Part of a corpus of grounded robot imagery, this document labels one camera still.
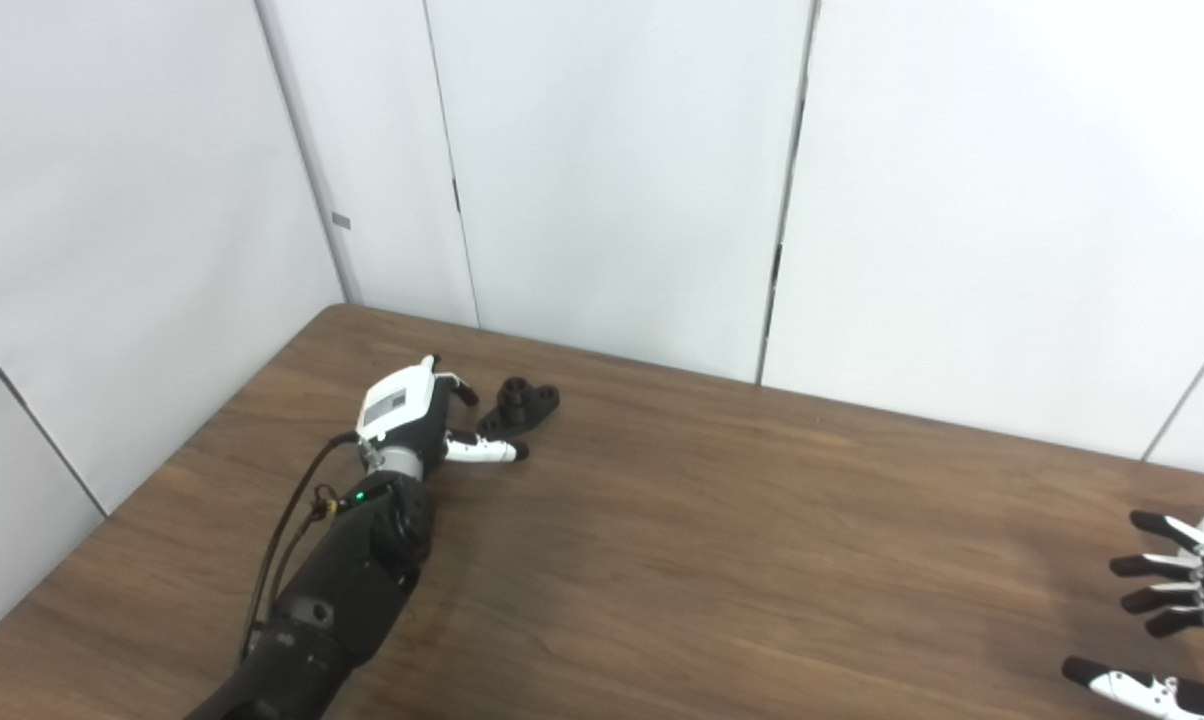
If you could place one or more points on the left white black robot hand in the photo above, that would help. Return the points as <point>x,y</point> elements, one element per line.
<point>397,405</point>

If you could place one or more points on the black flanged holder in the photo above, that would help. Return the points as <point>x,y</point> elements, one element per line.
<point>520,405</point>

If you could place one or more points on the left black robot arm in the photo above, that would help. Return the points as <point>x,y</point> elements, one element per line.
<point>342,590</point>

